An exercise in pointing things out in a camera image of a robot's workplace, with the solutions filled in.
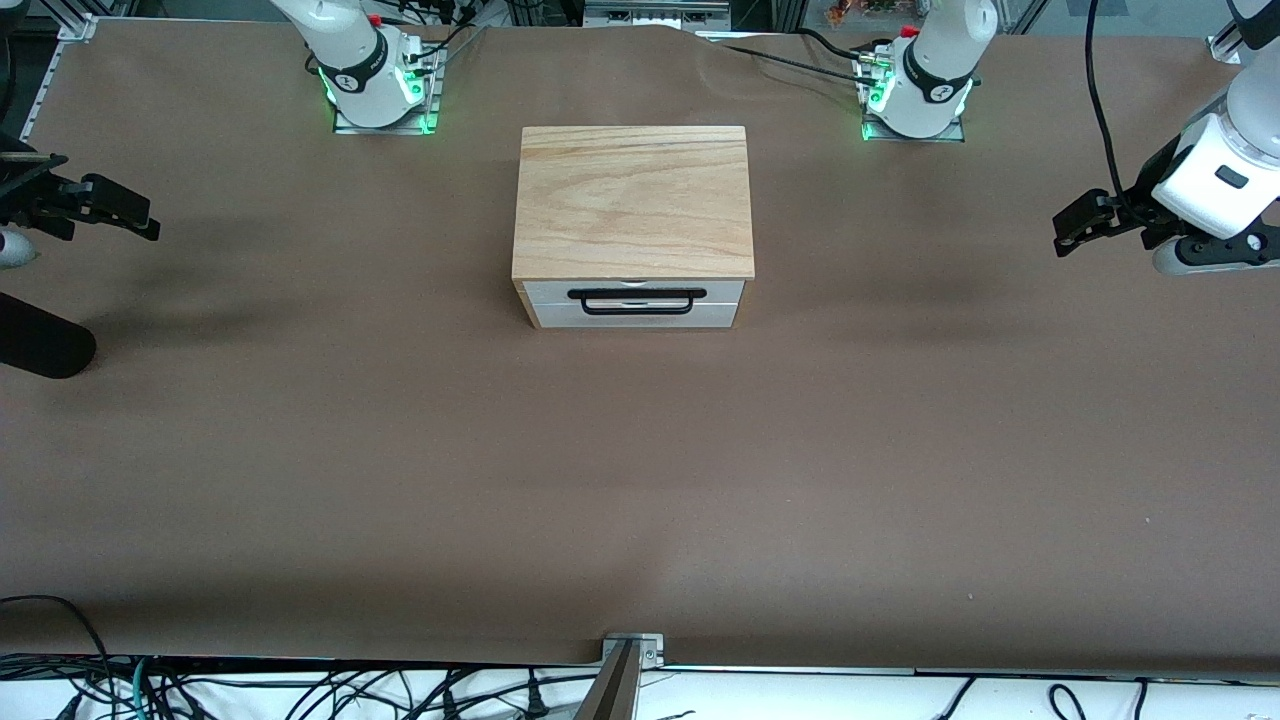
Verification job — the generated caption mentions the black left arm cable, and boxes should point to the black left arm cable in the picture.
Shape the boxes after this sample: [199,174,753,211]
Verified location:
[1086,0,1138,206]

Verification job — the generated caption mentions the short black table cable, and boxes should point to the short black table cable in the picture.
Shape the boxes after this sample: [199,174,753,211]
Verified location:
[795,28,869,59]

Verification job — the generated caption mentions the teal floor cable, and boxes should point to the teal floor cable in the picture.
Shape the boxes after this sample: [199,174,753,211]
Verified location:
[125,658,156,720]

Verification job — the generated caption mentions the black looped floor cable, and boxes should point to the black looped floor cable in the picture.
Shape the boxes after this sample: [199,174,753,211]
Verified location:
[0,594,116,720]

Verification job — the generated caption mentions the brown paper table cover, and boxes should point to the brown paper table cover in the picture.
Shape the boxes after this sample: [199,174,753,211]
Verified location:
[0,18,1280,671]

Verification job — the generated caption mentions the dark metal mount bar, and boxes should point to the dark metal mount bar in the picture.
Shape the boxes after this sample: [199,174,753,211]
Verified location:
[572,640,641,720]

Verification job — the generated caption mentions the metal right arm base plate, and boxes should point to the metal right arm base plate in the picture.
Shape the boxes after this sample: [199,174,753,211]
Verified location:
[332,48,442,135]

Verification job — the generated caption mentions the black base connector cables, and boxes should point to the black base connector cables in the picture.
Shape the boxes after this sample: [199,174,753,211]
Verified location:
[398,0,493,76]

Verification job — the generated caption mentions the aluminium frame rail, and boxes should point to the aluminium frame rail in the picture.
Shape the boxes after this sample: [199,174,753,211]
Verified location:
[1205,28,1253,67]
[18,14,97,143]

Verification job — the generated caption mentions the light wooden drawer cabinet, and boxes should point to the light wooden drawer cabinet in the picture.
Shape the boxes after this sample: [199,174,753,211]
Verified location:
[511,125,756,331]

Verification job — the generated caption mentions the small metal clamp bracket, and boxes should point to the small metal clamp bracket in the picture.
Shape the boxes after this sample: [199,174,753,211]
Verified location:
[600,632,667,672]

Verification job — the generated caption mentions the long black table cable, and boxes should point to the long black table cable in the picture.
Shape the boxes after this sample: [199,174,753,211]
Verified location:
[700,36,869,79]

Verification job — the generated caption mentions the black padded cylinder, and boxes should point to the black padded cylinder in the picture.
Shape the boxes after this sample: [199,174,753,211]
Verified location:
[0,291,98,380]

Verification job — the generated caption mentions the plain white drawer front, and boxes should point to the plain white drawer front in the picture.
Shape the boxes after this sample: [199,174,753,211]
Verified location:
[530,300,744,331]

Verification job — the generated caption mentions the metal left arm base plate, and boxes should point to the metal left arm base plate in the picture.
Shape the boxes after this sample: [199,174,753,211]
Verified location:
[858,48,968,144]

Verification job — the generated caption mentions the white drawer with black handle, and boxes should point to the white drawer with black handle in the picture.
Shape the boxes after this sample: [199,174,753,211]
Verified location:
[524,281,747,316]

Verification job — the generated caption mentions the orange background clutter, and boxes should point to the orange background clutter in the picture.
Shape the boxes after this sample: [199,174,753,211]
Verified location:
[825,0,903,29]

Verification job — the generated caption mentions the grey electronics box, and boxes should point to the grey electronics box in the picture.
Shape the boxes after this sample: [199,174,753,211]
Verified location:
[583,0,733,32]

